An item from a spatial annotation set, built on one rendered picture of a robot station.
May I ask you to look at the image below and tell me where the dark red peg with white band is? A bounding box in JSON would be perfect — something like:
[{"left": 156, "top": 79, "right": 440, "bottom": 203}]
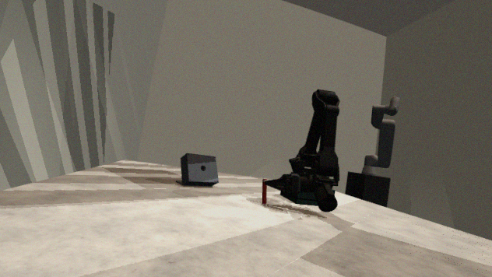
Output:
[{"left": 262, "top": 179, "right": 267, "bottom": 203}]

